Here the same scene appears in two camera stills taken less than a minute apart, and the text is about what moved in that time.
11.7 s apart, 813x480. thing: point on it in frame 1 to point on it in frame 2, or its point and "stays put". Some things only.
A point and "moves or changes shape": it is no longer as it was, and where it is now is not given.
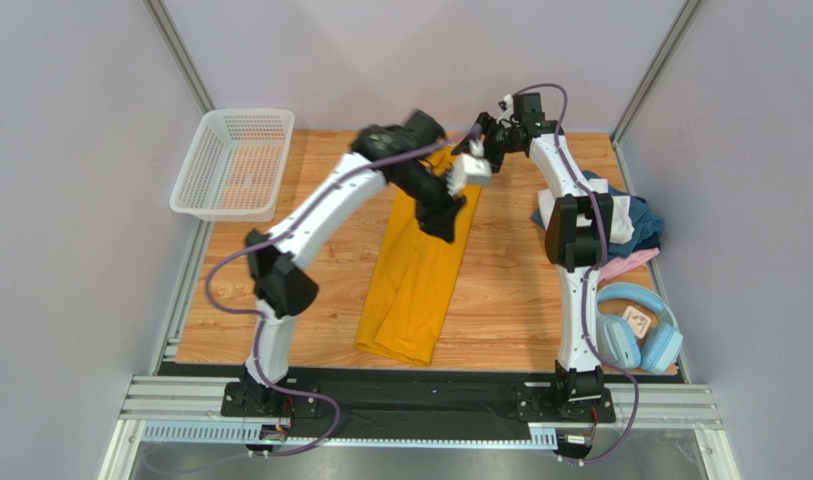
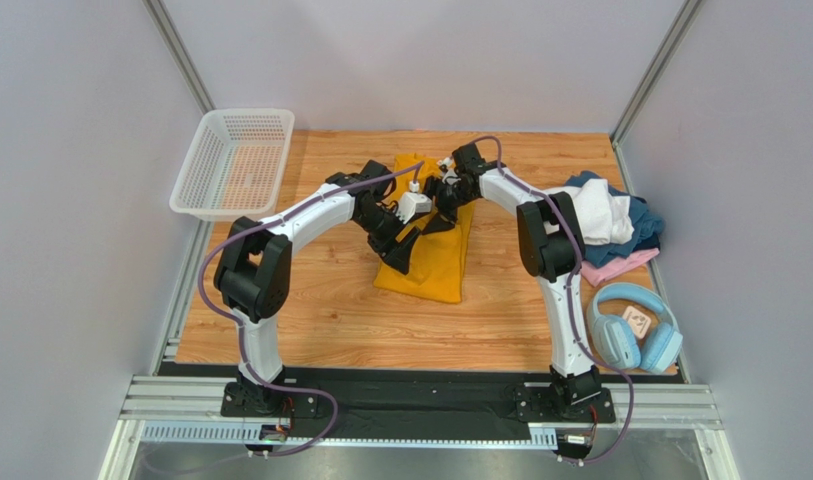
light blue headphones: x=618 y=339 stays put
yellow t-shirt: x=405 y=312 moves or changes shape
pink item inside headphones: x=638 y=320 stays put
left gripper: x=438 y=218 to x=400 y=255
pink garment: x=624 y=262 stays put
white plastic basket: x=237 y=167 stays put
